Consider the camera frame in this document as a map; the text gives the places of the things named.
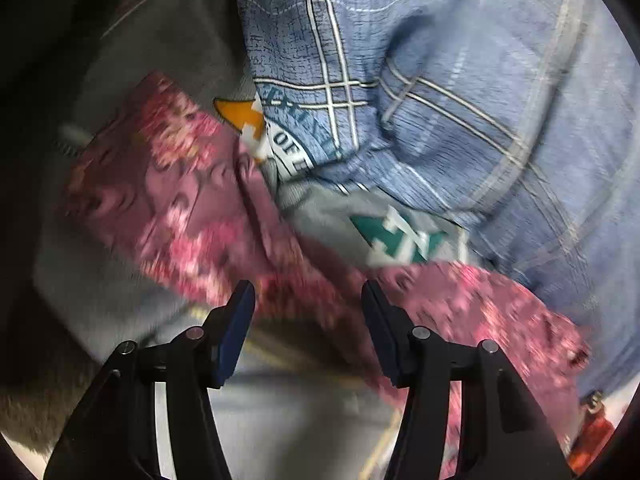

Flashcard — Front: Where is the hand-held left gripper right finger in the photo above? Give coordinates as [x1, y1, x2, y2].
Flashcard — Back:
[361, 280, 573, 480]

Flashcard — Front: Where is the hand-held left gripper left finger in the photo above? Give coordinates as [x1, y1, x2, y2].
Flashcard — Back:
[44, 280, 257, 480]

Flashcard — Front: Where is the grey printed garment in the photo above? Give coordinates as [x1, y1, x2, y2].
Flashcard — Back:
[35, 0, 471, 356]

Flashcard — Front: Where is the brown fuzzy cloth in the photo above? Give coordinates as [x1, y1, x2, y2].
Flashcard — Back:
[0, 350, 101, 461]

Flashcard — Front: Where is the pink floral garment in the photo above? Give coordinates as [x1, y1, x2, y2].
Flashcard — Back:
[60, 72, 591, 480]

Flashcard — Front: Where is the grey star patterned mat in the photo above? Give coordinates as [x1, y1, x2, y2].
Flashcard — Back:
[150, 310, 416, 480]

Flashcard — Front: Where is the red orange cloth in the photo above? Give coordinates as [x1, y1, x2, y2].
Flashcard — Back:
[567, 392, 617, 478]

